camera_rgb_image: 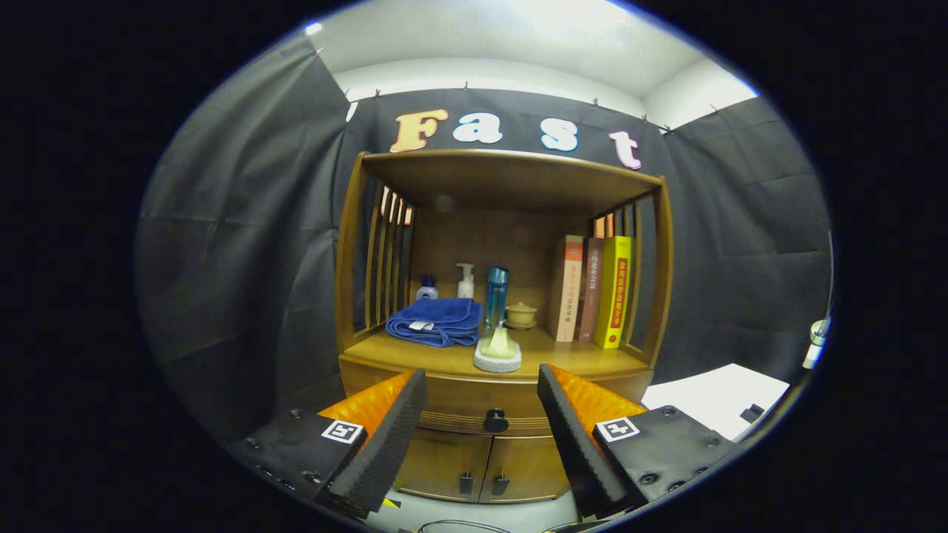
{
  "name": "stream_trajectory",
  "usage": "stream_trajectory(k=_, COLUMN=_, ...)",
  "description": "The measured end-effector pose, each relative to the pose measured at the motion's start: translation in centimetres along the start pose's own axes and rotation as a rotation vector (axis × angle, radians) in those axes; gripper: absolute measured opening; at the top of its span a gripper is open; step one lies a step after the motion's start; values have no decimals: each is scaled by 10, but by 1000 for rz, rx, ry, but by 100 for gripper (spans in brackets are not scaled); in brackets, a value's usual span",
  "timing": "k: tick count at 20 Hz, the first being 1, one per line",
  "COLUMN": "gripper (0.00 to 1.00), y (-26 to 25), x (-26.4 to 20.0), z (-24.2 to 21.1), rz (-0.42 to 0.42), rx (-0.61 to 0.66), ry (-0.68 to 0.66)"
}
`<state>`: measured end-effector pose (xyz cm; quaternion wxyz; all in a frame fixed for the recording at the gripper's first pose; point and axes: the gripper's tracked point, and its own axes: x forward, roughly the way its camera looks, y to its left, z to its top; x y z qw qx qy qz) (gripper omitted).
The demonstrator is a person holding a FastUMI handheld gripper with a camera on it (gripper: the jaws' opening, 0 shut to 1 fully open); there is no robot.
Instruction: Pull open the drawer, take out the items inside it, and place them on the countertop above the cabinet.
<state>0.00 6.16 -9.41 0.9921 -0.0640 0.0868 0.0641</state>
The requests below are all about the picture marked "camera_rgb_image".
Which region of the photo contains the wooden cabinet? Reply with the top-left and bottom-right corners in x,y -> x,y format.
335,148 -> 675,506

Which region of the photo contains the thin black cable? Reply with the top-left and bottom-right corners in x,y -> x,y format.
417,518 -> 486,533

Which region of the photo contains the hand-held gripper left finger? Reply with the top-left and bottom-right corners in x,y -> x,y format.
230,368 -> 429,519

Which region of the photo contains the white side table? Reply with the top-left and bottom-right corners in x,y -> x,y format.
641,363 -> 792,443

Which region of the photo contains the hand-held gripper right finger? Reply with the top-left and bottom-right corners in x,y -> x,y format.
537,363 -> 741,520

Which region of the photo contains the pale green object white base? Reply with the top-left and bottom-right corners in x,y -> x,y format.
474,321 -> 523,374

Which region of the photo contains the clear blue bottle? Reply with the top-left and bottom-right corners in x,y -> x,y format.
485,266 -> 510,334

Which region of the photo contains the brown book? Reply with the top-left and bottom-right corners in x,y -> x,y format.
578,237 -> 606,343

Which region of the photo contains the wooden cabinet door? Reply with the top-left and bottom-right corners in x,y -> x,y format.
480,433 -> 575,504
393,428 -> 493,504

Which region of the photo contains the beige book orange band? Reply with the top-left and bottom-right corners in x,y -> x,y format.
554,235 -> 585,343

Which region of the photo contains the blue folded towel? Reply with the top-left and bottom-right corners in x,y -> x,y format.
385,298 -> 482,347

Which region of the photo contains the wooden countertop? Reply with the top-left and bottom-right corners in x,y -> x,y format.
342,326 -> 652,382

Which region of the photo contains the yellow book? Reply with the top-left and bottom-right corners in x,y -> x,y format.
593,235 -> 634,349

